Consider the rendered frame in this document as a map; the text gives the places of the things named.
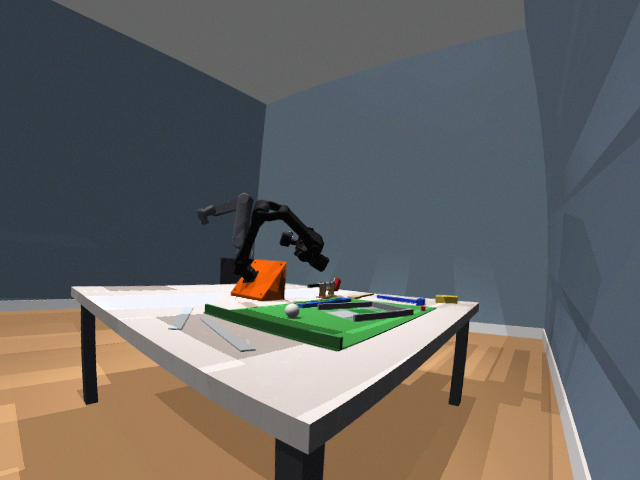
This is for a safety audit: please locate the white golf ball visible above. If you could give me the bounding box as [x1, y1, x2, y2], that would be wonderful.
[285, 304, 299, 318]

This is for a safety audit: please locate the yellow rectangular block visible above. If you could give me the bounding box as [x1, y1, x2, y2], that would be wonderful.
[435, 295, 458, 304]

